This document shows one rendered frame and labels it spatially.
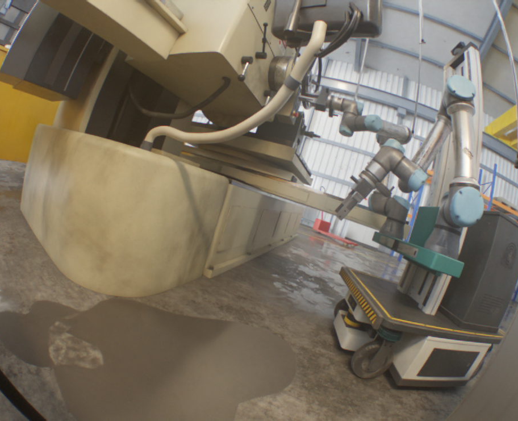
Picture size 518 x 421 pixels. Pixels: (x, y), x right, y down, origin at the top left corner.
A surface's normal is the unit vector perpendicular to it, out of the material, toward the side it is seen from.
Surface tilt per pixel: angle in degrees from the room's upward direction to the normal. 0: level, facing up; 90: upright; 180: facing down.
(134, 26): 90
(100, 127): 90
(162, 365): 0
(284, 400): 0
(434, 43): 169
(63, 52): 90
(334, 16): 109
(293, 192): 90
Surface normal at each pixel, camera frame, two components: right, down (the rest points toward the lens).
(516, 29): -0.37, 0.92
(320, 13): -0.61, 0.21
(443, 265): -0.14, 0.03
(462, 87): -0.48, -0.23
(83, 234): 0.10, 0.11
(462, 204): -0.52, 0.04
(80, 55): 0.90, 0.32
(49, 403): 0.31, -0.95
